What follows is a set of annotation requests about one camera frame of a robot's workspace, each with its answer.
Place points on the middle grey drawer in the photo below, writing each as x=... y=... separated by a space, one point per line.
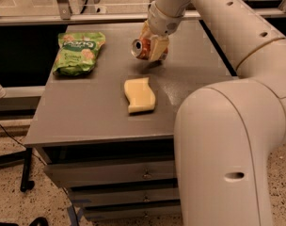
x=112 y=197

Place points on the bottom grey drawer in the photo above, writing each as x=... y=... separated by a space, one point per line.
x=133 y=213

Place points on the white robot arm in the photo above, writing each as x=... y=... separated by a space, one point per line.
x=224 y=132

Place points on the yellow sponge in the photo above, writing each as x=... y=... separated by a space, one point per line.
x=139 y=95

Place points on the black stand leg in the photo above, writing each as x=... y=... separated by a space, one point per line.
x=24 y=158

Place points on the grey metal railing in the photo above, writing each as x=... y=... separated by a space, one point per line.
x=28 y=12

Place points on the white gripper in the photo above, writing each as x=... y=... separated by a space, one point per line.
x=162 y=23

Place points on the top grey drawer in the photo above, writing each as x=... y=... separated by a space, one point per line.
x=99 y=173

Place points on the red coke can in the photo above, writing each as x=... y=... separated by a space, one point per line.
x=141 y=49

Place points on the grey drawer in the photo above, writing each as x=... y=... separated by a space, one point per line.
x=99 y=173
x=112 y=197
x=133 y=213

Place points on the grey drawer cabinet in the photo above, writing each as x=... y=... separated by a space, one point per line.
x=85 y=118

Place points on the green chip bag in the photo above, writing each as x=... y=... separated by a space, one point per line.
x=77 y=53

